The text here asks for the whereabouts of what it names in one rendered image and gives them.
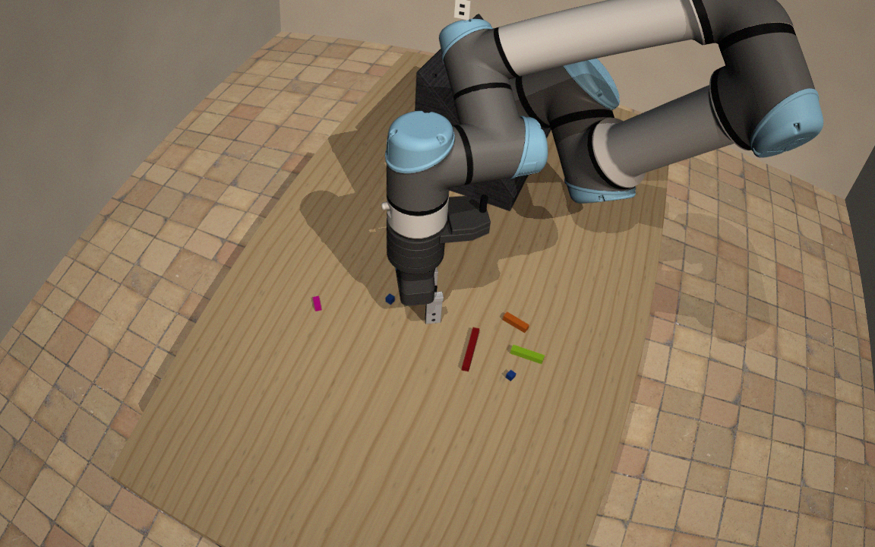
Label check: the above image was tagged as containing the dark red rod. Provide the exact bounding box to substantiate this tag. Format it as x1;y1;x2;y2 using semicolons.
462;327;479;372

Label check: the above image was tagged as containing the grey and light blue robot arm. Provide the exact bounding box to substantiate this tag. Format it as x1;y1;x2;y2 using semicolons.
385;0;823;216

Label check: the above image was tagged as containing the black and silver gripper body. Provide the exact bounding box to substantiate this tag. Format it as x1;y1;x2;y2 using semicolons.
381;194;491;306

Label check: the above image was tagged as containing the orange rod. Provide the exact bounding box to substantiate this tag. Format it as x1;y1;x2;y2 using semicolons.
503;312;529;333

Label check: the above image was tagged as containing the lime green rod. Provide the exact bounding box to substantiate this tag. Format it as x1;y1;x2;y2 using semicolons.
510;345;545;364

